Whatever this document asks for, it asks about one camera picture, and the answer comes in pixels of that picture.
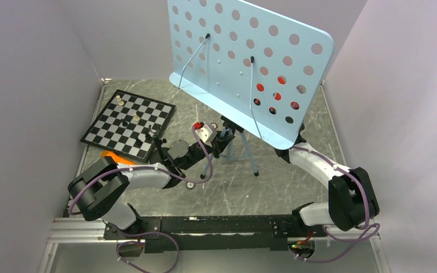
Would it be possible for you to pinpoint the black poker chip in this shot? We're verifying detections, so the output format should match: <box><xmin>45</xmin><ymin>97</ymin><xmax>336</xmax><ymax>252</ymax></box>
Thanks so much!
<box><xmin>186</xmin><ymin>182</ymin><xmax>196</xmax><ymax>190</ymax></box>

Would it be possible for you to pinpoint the light blue music stand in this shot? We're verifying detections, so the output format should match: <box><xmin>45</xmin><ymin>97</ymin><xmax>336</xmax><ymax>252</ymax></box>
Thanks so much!
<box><xmin>167</xmin><ymin>0</ymin><xmax>335</xmax><ymax>180</ymax></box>

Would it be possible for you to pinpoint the electronics board right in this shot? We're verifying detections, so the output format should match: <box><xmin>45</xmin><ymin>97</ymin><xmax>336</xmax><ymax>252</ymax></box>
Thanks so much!
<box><xmin>288</xmin><ymin>239</ymin><xmax>316</xmax><ymax>259</ymax></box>

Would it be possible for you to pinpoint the black chess piece front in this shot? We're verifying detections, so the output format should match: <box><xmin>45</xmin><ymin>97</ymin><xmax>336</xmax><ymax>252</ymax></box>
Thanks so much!
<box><xmin>134</xmin><ymin>138</ymin><xmax>143</xmax><ymax>147</ymax></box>

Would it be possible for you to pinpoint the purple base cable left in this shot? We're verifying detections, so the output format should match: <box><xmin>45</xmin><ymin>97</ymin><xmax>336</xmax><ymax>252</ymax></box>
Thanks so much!
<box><xmin>116</xmin><ymin>230</ymin><xmax>182</xmax><ymax>273</ymax></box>

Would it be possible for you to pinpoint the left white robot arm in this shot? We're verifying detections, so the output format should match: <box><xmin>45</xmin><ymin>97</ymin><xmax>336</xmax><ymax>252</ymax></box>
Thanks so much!
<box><xmin>68</xmin><ymin>131</ymin><xmax>235</xmax><ymax>239</ymax></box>

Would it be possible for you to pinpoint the black microphone desk stand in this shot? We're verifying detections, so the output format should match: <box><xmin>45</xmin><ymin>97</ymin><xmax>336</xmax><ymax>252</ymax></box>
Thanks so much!
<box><xmin>148</xmin><ymin>126</ymin><xmax>171</xmax><ymax>166</ymax></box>

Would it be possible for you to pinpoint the red sheet music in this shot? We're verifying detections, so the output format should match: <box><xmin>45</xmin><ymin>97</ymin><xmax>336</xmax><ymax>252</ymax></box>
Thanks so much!
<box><xmin>252</xmin><ymin>75</ymin><xmax>301</xmax><ymax>115</ymax></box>

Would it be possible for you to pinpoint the black white chessboard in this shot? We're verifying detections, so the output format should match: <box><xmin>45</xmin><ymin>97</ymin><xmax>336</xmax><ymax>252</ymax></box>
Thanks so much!
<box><xmin>80</xmin><ymin>89</ymin><xmax>176</xmax><ymax>163</ymax></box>

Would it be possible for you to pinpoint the orange toy microphone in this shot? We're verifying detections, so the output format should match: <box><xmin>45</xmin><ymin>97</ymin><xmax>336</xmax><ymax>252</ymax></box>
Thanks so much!
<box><xmin>100</xmin><ymin>151</ymin><xmax>136</xmax><ymax>165</ymax></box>

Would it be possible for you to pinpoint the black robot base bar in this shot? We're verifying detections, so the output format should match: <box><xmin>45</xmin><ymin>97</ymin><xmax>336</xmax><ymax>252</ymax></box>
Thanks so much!
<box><xmin>103</xmin><ymin>214</ymin><xmax>318</xmax><ymax>254</ymax></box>

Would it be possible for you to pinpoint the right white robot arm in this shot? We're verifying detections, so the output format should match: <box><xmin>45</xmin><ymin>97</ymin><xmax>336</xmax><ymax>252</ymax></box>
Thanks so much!
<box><xmin>275</xmin><ymin>134</ymin><xmax>380</xmax><ymax>237</ymax></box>

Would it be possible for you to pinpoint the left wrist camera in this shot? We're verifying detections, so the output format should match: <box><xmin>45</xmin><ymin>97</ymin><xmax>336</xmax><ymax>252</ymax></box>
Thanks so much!
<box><xmin>192</xmin><ymin>122</ymin><xmax>217</xmax><ymax>143</ymax></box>

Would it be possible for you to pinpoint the small electronics box left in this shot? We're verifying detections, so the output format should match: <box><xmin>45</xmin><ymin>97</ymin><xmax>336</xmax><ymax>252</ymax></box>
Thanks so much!
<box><xmin>117</xmin><ymin>243</ymin><xmax>144</xmax><ymax>258</ymax></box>

